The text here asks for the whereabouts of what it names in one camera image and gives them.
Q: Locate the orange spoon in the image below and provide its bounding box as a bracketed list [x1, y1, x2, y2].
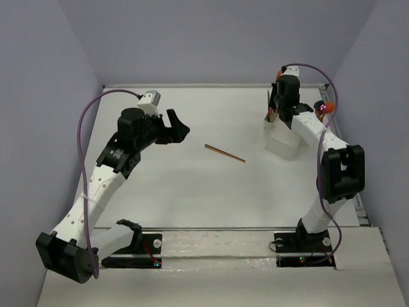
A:
[324, 102, 335, 117]

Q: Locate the iridescent spoon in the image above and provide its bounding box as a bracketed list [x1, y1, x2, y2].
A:
[315, 104, 326, 122]

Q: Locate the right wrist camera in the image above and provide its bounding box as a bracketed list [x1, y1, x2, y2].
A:
[280, 65, 300, 77]

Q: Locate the white utensil caddy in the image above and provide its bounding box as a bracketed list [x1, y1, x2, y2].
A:
[263, 110, 309, 161]

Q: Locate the teal spoon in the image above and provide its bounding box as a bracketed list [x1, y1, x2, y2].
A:
[313, 100, 325, 109]

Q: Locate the dark blue chopstick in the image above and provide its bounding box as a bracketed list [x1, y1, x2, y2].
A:
[204, 144, 246, 162]

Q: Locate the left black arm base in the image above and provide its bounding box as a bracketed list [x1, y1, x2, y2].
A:
[100, 233, 162, 269]

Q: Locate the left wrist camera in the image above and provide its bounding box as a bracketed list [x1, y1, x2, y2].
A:
[137, 90, 161, 117]

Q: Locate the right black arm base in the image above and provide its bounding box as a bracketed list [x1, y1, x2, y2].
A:
[268, 231, 336, 268]

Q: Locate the orange chopstick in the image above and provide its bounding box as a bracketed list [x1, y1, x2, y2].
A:
[204, 145, 246, 163]

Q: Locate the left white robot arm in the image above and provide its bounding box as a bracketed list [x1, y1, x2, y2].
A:
[35, 107, 190, 284]

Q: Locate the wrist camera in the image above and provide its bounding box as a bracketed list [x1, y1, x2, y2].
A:
[280, 65, 300, 77]
[137, 90, 161, 117]

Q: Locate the gold knife dark handle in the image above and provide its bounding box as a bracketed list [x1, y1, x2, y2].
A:
[265, 90, 271, 122]

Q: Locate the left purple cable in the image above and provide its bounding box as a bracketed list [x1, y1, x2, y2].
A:
[77, 89, 141, 279]

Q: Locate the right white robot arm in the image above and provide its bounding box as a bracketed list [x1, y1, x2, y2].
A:
[267, 72, 365, 251]

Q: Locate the metal table rail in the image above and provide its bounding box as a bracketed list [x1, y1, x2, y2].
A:
[102, 83, 330, 90]

